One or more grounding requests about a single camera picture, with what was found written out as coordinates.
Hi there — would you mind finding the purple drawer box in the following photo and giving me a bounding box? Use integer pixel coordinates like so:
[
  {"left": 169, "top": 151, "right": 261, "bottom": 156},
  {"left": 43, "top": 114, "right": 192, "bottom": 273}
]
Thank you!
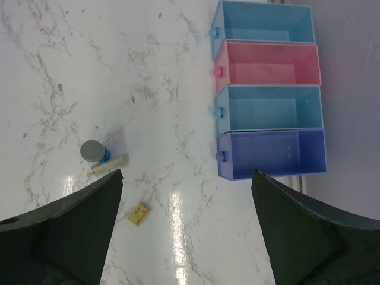
[{"left": 215, "top": 129, "right": 327, "bottom": 181}]

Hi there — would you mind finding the teal blue drawer box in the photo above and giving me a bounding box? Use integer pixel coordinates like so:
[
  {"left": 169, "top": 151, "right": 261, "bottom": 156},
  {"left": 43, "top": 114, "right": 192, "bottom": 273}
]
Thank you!
[{"left": 214, "top": 85, "right": 324, "bottom": 135}]

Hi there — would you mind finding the white eraser stick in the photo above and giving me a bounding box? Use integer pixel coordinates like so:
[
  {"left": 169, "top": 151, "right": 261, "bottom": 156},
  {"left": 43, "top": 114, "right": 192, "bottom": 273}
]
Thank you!
[{"left": 90, "top": 155, "right": 128, "bottom": 176}]

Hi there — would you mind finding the light blue drawer box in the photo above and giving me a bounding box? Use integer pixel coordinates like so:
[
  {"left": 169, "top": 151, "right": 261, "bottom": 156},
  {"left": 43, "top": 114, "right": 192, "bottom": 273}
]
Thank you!
[{"left": 209, "top": 1, "right": 316, "bottom": 59}]

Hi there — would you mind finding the small yellow eraser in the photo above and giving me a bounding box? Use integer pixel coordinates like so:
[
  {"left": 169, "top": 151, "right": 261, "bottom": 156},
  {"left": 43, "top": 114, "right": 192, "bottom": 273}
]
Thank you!
[{"left": 128, "top": 204, "right": 150, "bottom": 226}]

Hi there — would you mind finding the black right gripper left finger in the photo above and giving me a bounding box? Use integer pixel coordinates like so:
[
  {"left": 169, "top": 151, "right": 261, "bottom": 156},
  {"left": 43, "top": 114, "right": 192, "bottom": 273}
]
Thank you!
[{"left": 1, "top": 169, "right": 123, "bottom": 284}]

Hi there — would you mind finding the pink drawer box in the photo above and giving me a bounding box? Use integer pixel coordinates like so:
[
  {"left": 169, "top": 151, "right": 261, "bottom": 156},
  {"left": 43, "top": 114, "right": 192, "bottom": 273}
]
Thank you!
[{"left": 213, "top": 41, "right": 322, "bottom": 94}]

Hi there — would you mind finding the blue glue stick grey cap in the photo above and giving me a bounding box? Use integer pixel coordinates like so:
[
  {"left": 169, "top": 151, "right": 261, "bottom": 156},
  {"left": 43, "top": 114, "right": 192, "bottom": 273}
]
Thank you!
[{"left": 80, "top": 140, "right": 110, "bottom": 163}]

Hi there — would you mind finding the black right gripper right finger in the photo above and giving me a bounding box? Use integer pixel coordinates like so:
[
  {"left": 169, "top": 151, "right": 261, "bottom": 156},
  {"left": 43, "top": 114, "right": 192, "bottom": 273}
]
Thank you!
[{"left": 251, "top": 170, "right": 379, "bottom": 284}]

